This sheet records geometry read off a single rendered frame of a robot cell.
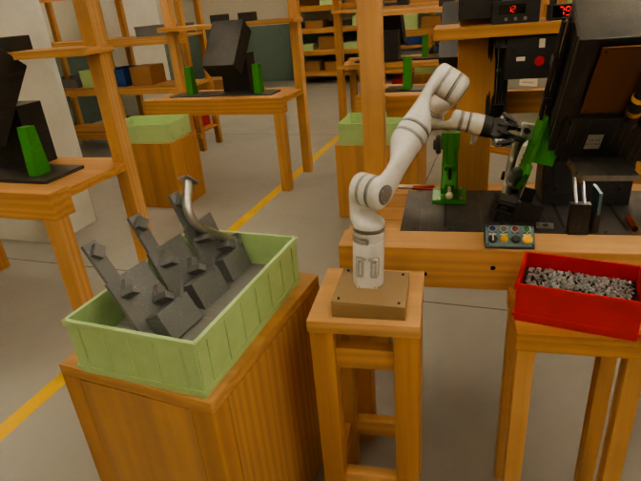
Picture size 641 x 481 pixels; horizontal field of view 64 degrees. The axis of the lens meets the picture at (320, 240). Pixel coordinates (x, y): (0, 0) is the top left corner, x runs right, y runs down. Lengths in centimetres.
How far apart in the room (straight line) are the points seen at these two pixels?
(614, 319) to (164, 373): 117
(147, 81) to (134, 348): 612
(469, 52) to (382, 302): 112
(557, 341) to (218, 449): 95
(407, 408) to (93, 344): 90
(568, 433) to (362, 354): 116
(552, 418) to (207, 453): 152
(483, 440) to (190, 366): 138
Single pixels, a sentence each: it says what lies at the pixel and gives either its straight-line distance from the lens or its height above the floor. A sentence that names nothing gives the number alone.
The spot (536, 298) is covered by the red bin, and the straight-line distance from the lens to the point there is 154.
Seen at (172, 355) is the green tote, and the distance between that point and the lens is 134.
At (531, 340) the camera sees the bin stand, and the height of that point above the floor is 78.
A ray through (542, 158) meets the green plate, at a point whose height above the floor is 113.
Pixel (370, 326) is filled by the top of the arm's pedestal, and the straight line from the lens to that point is 145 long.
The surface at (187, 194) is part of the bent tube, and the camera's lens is 167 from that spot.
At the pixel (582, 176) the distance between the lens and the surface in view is 175.
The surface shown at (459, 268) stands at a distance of 177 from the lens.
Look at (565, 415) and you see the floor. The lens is 252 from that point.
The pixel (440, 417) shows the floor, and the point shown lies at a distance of 241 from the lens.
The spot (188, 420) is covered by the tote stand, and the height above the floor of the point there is 71.
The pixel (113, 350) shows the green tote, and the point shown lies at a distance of 147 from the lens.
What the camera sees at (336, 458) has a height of 32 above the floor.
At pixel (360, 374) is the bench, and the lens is 207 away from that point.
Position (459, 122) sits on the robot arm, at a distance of 191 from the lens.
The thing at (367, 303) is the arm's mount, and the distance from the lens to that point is 145.
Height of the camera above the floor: 167
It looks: 25 degrees down
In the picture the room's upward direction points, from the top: 5 degrees counter-clockwise
